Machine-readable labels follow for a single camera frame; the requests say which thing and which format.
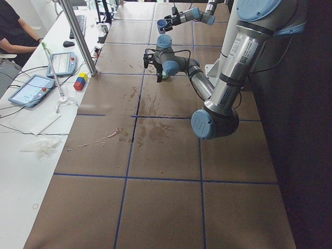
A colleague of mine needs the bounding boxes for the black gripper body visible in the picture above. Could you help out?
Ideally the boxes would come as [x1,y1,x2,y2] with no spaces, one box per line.
[143,52,163,74]
[163,7,181,31]

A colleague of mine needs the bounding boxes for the light green plastic bowl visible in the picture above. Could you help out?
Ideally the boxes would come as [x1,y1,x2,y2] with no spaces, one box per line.
[162,72,170,79]

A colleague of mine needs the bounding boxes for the light blue plastic cup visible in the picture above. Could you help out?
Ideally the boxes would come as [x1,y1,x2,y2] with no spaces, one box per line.
[157,19,168,34]

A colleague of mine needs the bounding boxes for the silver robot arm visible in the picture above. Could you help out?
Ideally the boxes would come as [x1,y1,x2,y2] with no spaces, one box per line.
[157,1,225,34]
[143,0,308,140]

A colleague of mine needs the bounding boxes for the black orange connector block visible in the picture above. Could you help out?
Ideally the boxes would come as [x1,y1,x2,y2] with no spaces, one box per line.
[93,46,102,58]

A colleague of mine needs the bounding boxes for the steel metal cup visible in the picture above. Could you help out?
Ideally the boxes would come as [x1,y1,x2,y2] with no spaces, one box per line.
[101,23,109,33]

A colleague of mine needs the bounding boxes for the red blue yellow blocks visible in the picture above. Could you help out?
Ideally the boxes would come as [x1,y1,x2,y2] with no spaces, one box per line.
[73,73,88,91]

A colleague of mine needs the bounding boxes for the black keyboard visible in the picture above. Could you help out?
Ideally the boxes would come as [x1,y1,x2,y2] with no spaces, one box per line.
[69,15,87,39]

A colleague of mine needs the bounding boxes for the black computer mouse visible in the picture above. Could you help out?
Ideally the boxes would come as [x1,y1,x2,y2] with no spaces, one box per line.
[63,41,75,48]

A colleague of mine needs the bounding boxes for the far blue teach pendant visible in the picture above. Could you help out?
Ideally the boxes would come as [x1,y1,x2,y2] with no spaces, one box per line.
[50,52,77,77]

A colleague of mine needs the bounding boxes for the blue teach pendant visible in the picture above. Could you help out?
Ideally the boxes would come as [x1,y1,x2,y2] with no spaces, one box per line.
[50,52,77,77]
[8,75,55,108]

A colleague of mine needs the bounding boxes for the near blue teach pendant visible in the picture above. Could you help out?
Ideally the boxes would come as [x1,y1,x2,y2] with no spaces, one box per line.
[8,75,55,108]

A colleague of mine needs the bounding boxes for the person in black shirt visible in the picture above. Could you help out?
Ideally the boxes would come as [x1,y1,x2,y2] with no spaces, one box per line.
[1,1,43,67]

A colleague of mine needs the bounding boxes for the crumpled white tissue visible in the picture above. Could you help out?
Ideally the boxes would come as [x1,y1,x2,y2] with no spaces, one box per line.
[19,136,62,160]

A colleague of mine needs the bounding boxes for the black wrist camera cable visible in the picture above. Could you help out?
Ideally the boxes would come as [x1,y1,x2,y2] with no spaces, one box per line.
[144,48,192,68]

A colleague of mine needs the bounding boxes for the green handled reacher stick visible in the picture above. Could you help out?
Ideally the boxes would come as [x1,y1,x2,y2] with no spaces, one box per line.
[41,42,68,102]

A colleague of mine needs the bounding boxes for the aluminium frame post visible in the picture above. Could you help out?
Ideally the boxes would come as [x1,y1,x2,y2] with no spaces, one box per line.
[59,0,97,76]

